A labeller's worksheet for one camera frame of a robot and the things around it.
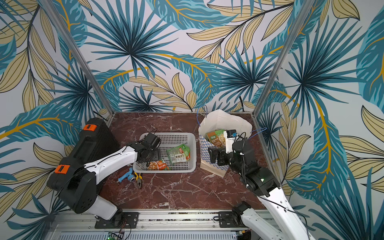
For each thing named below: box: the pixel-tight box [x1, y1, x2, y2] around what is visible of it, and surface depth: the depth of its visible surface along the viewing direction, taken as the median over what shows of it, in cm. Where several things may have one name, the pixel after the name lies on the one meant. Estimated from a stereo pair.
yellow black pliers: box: [134, 172, 143, 189], surface depth 87 cm
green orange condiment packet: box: [166, 144, 191, 165], surface depth 97 cm
